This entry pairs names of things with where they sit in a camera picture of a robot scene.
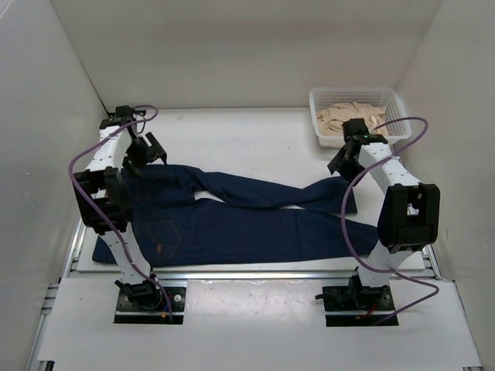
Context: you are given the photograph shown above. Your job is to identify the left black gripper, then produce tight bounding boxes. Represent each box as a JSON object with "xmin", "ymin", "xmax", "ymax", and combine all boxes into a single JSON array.
[{"xmin": 122, "ymin": 132, "xmax": 167, "ymax": 180}]

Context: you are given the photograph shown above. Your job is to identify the dark blue denim trousers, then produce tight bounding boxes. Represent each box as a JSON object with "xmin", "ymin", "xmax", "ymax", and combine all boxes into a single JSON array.
[{"xmin": 91, "ymin": 163, "xmax": 382, "ymax": 267}]

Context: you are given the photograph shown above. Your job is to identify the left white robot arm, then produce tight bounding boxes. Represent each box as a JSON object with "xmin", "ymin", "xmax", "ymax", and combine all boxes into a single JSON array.
[{"xmin": 68, "ymin": 105, "xmax": 171, "ymax": 311}]

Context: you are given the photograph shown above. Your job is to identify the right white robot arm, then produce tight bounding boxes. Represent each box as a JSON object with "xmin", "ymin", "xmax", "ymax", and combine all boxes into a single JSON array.
[{"xmin": 328, "ymin": 118, "xmax": 440, "ymax": 309}]

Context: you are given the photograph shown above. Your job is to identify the beige crumpled garment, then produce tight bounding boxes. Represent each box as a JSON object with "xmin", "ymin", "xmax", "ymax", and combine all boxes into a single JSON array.
[{"xmin": 316, "ymin": 102, "xmax": 386, "ymax": 136}]

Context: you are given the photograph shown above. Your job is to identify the white plastic basket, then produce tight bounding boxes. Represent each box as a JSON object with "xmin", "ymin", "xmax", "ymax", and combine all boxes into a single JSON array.
[{"xmin": 309, "ymin": 87, "xmax": 406, "ymax": 148}]

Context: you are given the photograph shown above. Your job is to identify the aluminium rail frame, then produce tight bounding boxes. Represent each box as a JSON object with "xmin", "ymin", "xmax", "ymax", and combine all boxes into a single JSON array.
[{"xmin": 29, "ymin": 230, "xmax": 483, "ymax": 370}]

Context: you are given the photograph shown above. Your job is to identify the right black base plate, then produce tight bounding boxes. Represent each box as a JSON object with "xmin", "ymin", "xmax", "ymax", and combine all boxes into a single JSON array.
[{"xmin": 315, "ymin": 286, "xmax": 399, "ymax": 327}]

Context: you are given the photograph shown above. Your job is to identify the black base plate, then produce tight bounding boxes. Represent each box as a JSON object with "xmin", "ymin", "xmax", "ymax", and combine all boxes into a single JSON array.
[
  {"xmin": 315, "ymin": 286, "xmax": 399, "ymax": 327},
  {"xmin": 114, "ymin": 287, "xmax": 186, "ymax": 325}
]

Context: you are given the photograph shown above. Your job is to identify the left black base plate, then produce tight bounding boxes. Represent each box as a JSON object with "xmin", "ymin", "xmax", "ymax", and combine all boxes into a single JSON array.
[{"xmin": 114, "ymin": 287, "xmax": 186, "ymax": 325}]

